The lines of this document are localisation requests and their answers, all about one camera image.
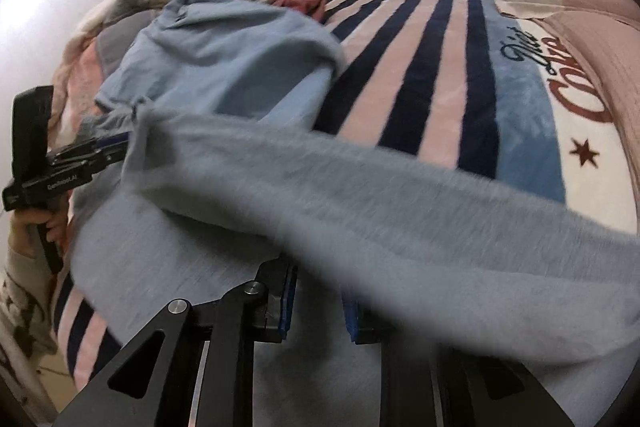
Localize grey-blue sweatpants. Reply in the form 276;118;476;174
70;104;639;426

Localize person's left sleeve forearm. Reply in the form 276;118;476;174
1;247;58;360

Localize person's left hand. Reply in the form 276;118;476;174
8;196;71;258

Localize light blue denim garment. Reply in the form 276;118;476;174
96;0;346;129

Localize dark red garment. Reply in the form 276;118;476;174
272;0;326;22

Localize striped plush bed blanket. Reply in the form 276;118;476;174
53;0;639;401

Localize pink knitted pillow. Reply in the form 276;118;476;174
494;0;640;148

